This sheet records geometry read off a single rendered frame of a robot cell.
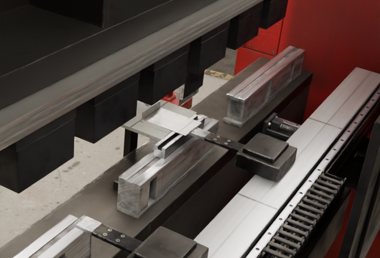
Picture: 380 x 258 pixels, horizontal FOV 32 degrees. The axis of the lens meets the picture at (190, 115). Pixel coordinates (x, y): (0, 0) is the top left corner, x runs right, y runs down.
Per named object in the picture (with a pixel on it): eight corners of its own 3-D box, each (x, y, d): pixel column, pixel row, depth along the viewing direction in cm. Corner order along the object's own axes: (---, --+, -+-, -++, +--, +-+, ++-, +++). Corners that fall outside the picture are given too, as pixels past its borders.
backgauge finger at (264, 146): (202, 127, 171) (204, 110, 169) (295, 160, 161) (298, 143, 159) (179, 145, 162) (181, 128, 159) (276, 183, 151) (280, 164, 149)
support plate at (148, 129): (115, 86, 186) (115, 83, 185) (196, 115, 175) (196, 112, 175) (75, 109, 171) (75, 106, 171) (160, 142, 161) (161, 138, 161)
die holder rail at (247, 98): (285, 69, 237) (289, 45, 233) (300, 74, 235) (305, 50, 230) (222, 121, 198) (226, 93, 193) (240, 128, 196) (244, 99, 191)
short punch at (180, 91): (194, 91, 168) (198, 56, 163) (201, 93, 167) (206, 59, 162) (175, 104, 160) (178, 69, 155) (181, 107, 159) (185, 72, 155)
